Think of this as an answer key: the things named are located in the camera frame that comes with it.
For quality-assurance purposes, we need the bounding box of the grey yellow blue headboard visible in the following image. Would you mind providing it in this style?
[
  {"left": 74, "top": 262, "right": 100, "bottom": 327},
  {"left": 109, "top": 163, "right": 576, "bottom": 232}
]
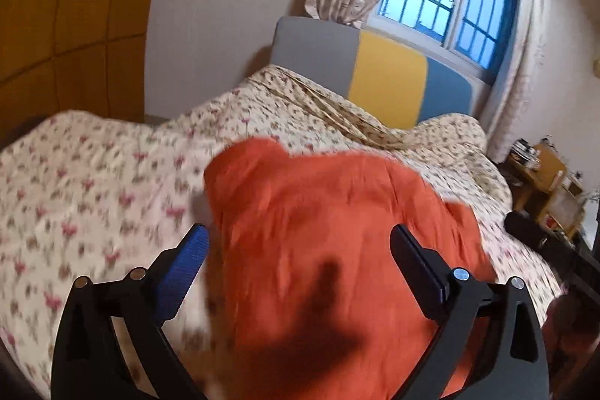
[{"left": 271, "top": 16, "right": 491, "bottom": 130}]

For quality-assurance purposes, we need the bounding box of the floral bed quilt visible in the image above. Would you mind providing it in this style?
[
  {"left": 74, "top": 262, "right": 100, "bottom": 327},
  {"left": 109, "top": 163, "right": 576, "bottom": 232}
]
[{"left": 0, "top": 65, "right": 563, "bottom": 400}]

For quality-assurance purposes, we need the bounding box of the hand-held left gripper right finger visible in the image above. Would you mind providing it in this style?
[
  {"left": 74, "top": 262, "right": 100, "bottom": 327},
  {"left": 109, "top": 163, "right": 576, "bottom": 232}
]
[{"left": 390, "top": 224, "right": 549, "bottom": 400}]

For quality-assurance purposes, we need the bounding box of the floral right curtain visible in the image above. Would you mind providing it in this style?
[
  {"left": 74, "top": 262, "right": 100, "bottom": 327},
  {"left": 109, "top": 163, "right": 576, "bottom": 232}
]
[{"left": 478, "top": 0, "right": 551, "bottom": 159}]

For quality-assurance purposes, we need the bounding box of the wooden wardrobe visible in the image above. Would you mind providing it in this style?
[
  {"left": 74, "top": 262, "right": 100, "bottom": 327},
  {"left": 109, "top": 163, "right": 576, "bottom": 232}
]
[{"left": 0, "top": 0, "right": 176, "bottom": 138}]

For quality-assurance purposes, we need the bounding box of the cluttered wooden desk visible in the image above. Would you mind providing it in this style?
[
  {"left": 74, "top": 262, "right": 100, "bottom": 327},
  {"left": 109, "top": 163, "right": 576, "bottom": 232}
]
[{"left": 506, "top": 140, "right": 600, "bottom": 241}]

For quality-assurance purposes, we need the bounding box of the orange puffer jacket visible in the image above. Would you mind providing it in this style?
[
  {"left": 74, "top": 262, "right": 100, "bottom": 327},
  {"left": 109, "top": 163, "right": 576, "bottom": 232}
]
[{"left": 204, "top": 136, "right": 498, "bottom": 400}]

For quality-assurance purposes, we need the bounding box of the black bag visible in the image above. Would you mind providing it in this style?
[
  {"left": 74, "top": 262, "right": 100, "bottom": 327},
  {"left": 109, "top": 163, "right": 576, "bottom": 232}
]
[{"left": 504, "top": 213, "right": 551, "bottom": 248}]

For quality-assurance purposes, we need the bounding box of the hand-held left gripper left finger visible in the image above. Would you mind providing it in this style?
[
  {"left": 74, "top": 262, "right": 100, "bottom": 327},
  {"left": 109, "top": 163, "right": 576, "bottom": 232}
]
[{"left": 51, "top": 223, "right": 210, "bottom": 400}]

